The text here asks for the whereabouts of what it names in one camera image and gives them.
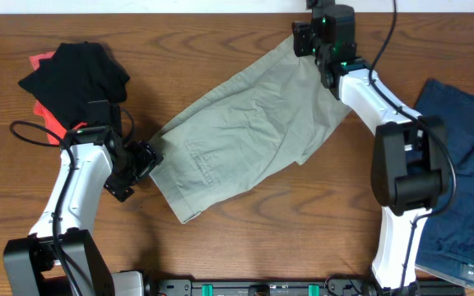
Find khaki green shorts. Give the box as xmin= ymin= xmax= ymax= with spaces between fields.
xmin=150 ymin=37 xmax=351 ymax=224

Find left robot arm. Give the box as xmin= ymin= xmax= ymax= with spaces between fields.
xmin=3 ymin=100 xmax=163 ymax=295

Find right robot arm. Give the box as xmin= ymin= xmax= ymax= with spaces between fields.
xmin=292 ymin=0 xmax=457 ymax=295

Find red folded garment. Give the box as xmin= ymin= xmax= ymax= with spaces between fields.
xmin=20 ymin=51 xmax=87 ymax=145

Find black folded garment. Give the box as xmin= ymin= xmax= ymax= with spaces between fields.
xmin=18 ymin=42 xmax=130 ymax=129

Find dark blue denim jeans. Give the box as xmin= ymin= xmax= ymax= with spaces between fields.
xmin=416 ymin=80 xmax=474 ymax=289

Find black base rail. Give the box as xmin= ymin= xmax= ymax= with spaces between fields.
xmin=151 ymin=278 xmax=466 ymax=296

